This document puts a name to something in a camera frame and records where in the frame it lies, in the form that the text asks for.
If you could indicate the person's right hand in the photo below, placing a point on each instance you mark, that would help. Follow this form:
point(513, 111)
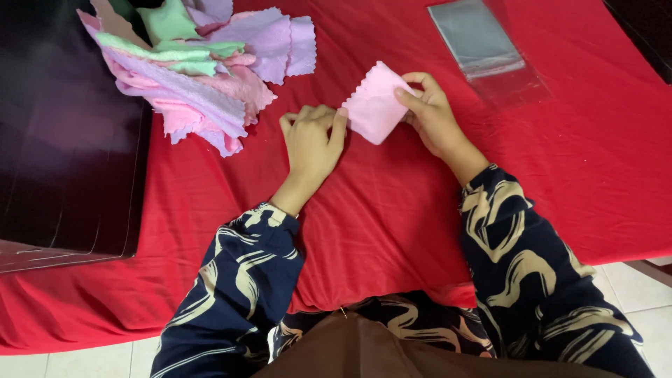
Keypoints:
point(438, 123)

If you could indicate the person's left hand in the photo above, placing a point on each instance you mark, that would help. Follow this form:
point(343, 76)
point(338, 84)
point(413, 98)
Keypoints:
point(309, 147)

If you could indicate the pink cleaning cloth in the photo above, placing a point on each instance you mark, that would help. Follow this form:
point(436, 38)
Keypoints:
point(375, 105)

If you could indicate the stack of clear plastic sleeves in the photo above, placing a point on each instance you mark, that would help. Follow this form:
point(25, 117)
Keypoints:
point(480, 44)

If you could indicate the red tablecloth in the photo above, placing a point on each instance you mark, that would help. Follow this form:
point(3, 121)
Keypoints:
point(551, 173)

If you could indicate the pile of pastel cleaning cloths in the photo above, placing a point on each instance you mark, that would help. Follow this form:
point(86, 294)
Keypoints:
point(199, 68)

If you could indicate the person's patterned navy top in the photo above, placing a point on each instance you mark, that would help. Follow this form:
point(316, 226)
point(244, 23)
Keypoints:
point(399, 320)

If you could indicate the dark wooden furniture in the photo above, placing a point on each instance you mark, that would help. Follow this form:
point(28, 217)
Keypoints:
point(645, 36)

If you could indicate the person's brown headscarf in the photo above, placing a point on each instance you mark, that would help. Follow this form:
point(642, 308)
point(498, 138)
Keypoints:
point(420, 351)

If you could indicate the dark glossy box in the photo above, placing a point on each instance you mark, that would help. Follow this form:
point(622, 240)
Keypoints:
point(63, 136)

